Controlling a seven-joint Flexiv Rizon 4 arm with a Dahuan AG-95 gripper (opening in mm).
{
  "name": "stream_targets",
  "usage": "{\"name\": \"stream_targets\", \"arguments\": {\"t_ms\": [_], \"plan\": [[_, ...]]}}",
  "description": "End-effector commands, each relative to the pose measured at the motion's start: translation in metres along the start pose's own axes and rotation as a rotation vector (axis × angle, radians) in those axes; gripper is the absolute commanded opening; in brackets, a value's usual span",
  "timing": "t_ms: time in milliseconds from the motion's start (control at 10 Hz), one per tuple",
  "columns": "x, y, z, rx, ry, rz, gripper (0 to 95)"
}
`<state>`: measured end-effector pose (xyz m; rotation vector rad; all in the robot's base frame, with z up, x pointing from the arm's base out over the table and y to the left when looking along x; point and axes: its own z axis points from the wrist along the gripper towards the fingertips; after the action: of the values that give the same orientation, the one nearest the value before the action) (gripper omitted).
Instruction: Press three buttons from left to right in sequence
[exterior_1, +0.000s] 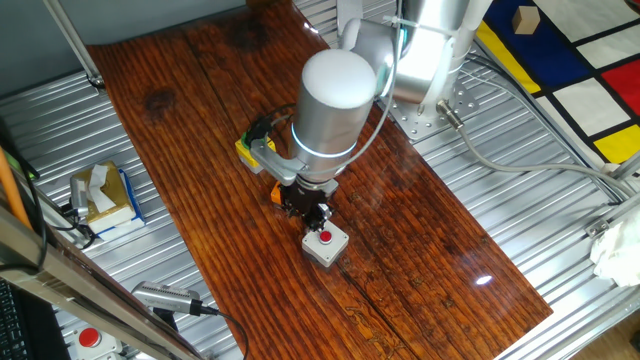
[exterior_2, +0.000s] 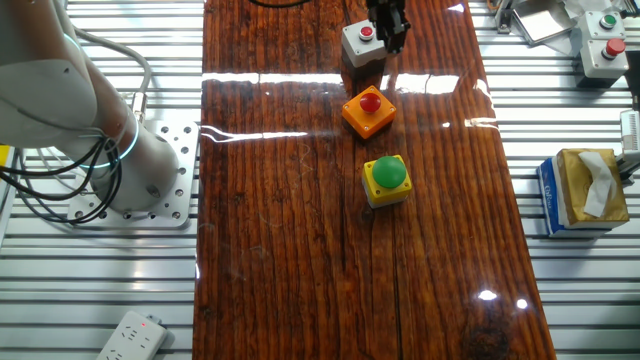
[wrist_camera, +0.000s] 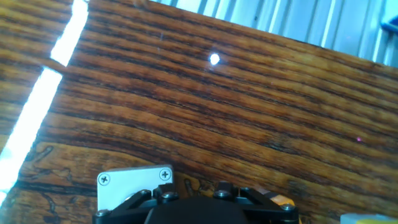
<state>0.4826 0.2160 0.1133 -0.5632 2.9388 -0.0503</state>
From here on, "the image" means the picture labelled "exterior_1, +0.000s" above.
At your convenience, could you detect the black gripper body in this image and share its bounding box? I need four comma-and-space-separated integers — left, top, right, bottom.
278, 180, 336, 217

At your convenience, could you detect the orange box red button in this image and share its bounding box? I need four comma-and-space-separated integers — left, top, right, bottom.
270, 180, 287, 208

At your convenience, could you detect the grey box small red button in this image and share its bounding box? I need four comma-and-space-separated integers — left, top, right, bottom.
300, 225, 351, 269

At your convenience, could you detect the yellow box green button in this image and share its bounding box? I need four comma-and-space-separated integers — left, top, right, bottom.
234, 130, 278, 175

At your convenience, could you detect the grey box large red button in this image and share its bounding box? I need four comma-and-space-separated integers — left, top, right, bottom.
72, 325, 124, 360

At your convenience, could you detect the dark wooden board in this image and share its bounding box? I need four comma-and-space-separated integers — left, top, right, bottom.
85, 0, 554, 360

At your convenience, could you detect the gold and blue tissue box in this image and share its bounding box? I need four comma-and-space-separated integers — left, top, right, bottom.
69, 159, 147, 242

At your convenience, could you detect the colour block patterned cloth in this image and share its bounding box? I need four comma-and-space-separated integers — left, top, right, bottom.
474, 0, 640, 166

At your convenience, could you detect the small wooden cube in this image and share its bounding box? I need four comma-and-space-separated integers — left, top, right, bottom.
511, 5, 542, 36

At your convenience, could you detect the grey metal pole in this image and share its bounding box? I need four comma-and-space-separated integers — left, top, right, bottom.
42, 0, 106, 91

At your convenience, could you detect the orange tube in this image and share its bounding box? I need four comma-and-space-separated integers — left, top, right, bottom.
0, 147, 34, 231

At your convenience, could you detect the white crumpled cloth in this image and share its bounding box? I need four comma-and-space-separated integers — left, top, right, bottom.
588, 209, 640, 289

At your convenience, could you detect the black keyboard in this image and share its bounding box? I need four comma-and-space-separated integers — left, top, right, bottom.
0, 277, 31, 360

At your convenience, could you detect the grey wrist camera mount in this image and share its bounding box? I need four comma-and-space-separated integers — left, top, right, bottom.
240, 115, 306, 187

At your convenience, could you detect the black camera cable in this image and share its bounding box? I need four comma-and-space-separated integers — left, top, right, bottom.
199, 304, 250, 360

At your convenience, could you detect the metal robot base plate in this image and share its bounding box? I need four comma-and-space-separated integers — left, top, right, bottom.
379, 79, 481, 142

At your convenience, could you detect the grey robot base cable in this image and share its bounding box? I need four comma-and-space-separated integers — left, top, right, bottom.
435, 98, 639, 200

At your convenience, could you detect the silver depth camera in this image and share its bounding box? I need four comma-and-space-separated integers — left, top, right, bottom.
130, 280, 204, 317

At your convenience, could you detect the small silver camera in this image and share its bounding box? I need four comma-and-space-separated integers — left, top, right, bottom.
68, 177, 91, 219

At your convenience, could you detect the aluminium frame bar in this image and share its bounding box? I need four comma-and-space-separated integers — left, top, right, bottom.
0, 202, 204, 360

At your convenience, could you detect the aluminium profile with bracket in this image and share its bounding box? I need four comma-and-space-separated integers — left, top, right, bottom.
584, 152, 640, 239

